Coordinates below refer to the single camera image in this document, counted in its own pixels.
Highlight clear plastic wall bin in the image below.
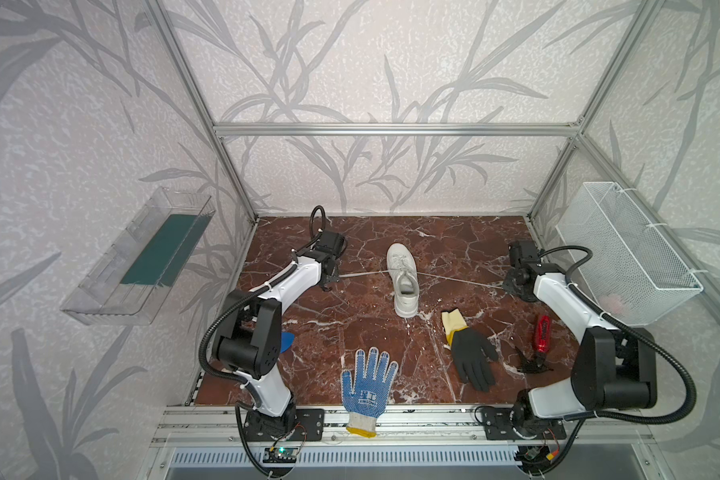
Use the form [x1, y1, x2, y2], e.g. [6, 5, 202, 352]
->
[61, 187, 216, 326]

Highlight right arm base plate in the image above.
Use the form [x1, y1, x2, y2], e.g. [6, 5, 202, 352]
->
[473, 405, 567, 441]

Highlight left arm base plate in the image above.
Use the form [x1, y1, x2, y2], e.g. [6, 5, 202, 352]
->
[243, 408, 325, 442]

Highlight pink object in basket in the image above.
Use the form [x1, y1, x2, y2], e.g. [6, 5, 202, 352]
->
[598, 294, 629, 318]

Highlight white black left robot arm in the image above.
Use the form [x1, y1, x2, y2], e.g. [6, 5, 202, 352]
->
[198, 231, 347, 422]

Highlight green lit circuit board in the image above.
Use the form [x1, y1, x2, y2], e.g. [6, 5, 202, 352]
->
[262, 446, 301, 464]

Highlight blue dotted knit glove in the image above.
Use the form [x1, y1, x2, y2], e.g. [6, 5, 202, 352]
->
[341, 347, 399, 438]

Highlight black yellow work glove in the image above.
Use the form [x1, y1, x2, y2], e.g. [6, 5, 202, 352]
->
[441, 309, 499, 392]

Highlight white leather sneaker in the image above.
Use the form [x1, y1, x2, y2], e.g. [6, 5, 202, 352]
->
[386, 243, 420, 318]

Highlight aluminium frame profiles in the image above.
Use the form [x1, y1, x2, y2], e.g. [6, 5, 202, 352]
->
[137, 0, 720, 480]

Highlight grey-white shoelace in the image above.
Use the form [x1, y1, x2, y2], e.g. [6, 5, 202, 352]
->
[339, 270, 503, 290]

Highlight right wiring connector board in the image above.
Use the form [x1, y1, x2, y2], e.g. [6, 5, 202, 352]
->
[515, 445, 561, 466]

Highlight white wire mesh basket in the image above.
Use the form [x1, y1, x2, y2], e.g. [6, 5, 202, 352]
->
[556, 182, 703, 327]

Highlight red handled tool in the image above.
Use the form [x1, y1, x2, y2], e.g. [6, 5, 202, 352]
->
[516, 315, 552, 374]

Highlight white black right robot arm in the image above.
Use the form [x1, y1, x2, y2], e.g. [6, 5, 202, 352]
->
[503, 240, 698, 429]

